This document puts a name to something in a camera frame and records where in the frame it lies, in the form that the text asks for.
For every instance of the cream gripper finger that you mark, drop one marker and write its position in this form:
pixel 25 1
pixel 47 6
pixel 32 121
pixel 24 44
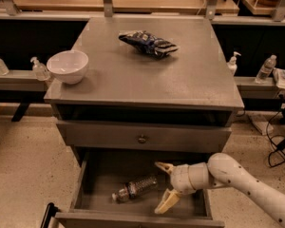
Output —
pixel 166 167
pixel 168 200

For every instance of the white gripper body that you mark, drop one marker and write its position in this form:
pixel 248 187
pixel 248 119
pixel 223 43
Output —
pixel 180 179

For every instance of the clear plastic water bottle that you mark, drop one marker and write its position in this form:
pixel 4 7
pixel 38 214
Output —
pixel 135 188

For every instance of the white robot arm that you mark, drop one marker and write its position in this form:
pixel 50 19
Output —
pixel 221 170

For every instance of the round top drawer knob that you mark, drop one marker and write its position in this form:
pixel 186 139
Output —
pixel 142 139

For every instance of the open middle drawer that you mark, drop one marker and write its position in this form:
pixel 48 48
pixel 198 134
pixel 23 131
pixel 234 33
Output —
pixel 105 171

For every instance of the grey drawer cabinet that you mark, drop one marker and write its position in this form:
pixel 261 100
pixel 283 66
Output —
pixel 192 86

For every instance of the closed top drawer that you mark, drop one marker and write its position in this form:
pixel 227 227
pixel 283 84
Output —
pixel 161 137

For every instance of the right sanitizer pump bottle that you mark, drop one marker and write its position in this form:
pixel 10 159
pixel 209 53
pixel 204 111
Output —
pixel 232 64

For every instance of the sanitizer pump bottle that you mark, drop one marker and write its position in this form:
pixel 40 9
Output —
pixel 232 64
pixel 40 70

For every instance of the background water bottle right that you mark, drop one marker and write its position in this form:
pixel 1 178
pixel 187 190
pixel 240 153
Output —
pixel 266 69

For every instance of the left sanitizer pump bottle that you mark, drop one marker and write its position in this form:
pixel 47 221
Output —
pixel 40 70

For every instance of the blue chip bag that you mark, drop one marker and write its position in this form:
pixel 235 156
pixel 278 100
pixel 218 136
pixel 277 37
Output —
pixel 147 43

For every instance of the white bowl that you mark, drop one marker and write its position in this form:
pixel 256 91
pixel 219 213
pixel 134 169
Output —
pixel 68 66

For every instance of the folded white cloth packet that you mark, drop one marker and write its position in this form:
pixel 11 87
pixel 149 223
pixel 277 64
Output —
pixel 279 76

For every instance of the right grey shelf rail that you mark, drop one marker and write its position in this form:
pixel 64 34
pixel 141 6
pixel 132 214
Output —
pixel 249 89

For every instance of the grey shelf rail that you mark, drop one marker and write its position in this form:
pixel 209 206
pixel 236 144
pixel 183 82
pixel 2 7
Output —
pixel 249 89
pixel 23 80

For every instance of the black handle bottom left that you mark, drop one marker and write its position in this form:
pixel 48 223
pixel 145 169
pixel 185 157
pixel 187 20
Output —
pixel 50 213

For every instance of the left grey shelf rail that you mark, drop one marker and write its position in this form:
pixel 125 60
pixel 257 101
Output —
pixel 23 80

